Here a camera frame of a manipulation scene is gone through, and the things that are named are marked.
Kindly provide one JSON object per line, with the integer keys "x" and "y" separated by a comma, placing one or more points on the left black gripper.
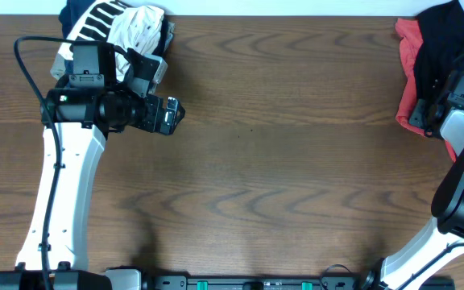
{"x": 151, "y": 114}

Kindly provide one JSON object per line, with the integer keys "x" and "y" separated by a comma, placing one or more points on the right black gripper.
{"x": 419, "y": 111}

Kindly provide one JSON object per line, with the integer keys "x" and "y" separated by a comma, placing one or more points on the black hydrogen t-shirt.
{"x": 442, "y": 51}

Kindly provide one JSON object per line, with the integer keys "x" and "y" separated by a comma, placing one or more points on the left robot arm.
{"x": 76, "y": 126}

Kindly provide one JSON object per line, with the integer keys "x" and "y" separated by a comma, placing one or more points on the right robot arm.
{"x": 442, "y": 238}

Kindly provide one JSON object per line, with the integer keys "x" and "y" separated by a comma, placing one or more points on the red printed t-shirt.
{"x": 407, "y": 60}

